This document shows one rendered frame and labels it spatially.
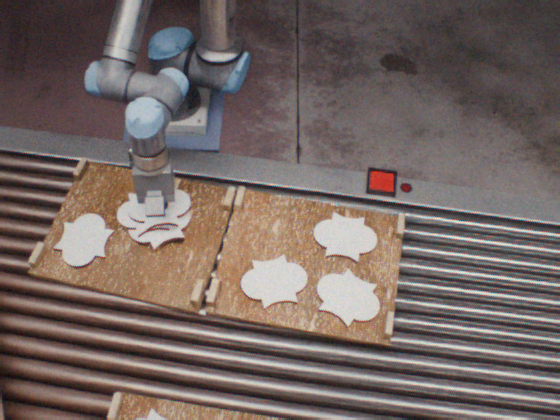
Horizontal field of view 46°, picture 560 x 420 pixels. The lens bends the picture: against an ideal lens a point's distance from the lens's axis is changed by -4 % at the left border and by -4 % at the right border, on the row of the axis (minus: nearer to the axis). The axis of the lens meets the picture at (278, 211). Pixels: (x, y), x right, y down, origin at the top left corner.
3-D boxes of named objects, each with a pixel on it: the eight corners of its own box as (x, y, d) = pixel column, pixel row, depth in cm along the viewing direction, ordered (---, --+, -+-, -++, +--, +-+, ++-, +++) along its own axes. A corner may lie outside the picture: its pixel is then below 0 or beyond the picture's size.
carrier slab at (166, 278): (85, 164, 175) (84, 160, 174) (237, 194, 171) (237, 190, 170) (29, 275, 155) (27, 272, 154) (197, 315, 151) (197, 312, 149)
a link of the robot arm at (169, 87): (143, 58, 147) (121, 91, 140) (191, 69, 145) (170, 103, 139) (147, 84, 153) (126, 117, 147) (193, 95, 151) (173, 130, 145)
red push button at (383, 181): (370, 173, 177) (371, 170, 176) (393, 177, 177) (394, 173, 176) (368, 191, 174) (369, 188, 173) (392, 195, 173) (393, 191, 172)
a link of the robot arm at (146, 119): (169, 97, 137) (152, 126, 132) (174, 134, 146) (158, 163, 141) (134, 89, 138) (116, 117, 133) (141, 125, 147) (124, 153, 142)
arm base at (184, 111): (148, 87, 195) (145, 59, 188) (200, 86, 197) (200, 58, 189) (145, 122, 185) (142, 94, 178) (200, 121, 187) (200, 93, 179)
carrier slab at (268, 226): (239, 192, 172) (239, 188, 170) (403, 220, 168) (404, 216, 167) (205, 314, 151) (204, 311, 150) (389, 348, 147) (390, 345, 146)
